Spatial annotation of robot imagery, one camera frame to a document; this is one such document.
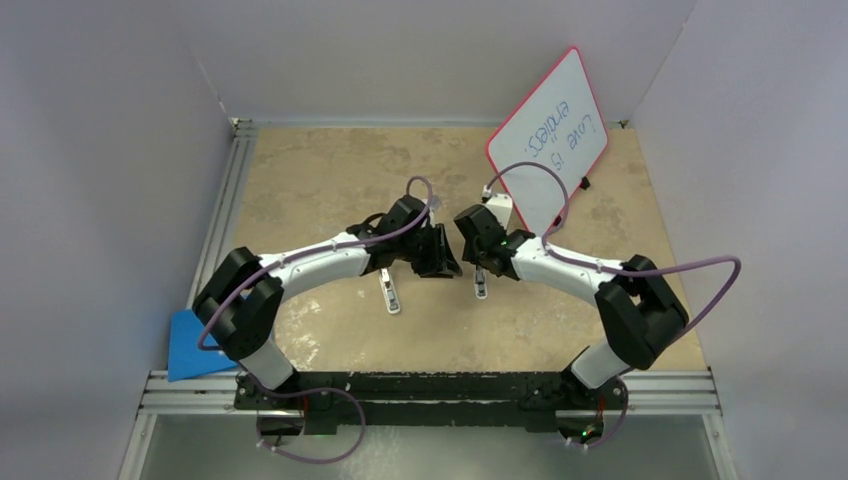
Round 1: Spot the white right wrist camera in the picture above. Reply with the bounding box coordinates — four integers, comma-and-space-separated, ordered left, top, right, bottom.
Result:
481, 187, 514, 229

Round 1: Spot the white stapler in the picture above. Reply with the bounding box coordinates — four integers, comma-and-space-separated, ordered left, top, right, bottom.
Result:
379, 268, 401, 315
474, 266, 488, 300

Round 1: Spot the red framed whiteboard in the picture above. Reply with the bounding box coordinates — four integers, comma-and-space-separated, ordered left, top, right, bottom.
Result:
485, 47, 609, 234

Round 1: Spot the black whiteboard easel stand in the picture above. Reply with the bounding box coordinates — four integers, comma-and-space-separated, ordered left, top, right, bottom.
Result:
551, 175, 592, 227

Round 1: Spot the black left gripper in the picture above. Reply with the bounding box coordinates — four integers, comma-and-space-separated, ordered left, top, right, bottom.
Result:
396, 223, 461, 278

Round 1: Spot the blue plastic board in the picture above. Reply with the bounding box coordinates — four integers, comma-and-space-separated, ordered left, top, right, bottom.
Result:
167, 308, 242, 382

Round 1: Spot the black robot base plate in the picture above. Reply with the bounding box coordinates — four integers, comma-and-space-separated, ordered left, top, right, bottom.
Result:
234, 371, 626, 435

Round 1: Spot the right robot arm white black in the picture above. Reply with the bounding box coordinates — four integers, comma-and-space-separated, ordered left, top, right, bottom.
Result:
454, 204, 689, 407

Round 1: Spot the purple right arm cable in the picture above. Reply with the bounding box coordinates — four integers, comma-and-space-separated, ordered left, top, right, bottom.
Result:
480, 161, 743, 452

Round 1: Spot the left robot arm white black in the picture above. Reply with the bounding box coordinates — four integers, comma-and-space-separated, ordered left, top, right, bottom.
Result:
191, 195, 462, 409

